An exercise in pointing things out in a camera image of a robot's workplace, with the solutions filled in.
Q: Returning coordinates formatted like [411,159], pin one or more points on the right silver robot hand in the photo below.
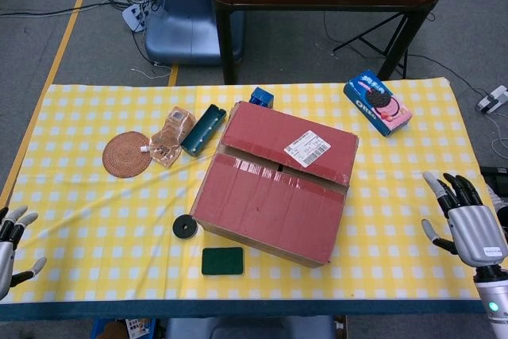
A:
[478,236]

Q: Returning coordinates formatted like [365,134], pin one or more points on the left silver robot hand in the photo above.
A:
[6,259]

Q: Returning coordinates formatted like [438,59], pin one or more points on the red cardboard box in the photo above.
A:
[270,204]

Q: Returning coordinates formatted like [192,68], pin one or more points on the blue Oreo cookie box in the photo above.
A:
[373,105]

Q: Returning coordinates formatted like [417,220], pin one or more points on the small blue box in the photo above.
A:
[262,97]

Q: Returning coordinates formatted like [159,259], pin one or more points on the flat black device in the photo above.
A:
[494,170]

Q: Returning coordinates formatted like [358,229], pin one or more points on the yellow checkered tablecloth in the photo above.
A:
[99,236]

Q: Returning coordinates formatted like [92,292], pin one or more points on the white power strip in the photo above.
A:
[135,17]
[492,99]

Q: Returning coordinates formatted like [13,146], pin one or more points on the round woven rattan coaster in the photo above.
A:
[125,154]

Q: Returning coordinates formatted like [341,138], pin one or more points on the black round disc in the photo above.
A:
[184,227]

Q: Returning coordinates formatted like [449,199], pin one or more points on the green scouring sponge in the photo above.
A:
[222,261]

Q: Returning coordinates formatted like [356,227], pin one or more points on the dark teal oblong case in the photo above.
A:
[203,130]

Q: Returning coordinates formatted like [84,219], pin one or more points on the blue grey padded seat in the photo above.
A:
[250,329]

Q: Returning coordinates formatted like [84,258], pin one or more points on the blue grey machine pedestal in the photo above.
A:
[182,29]

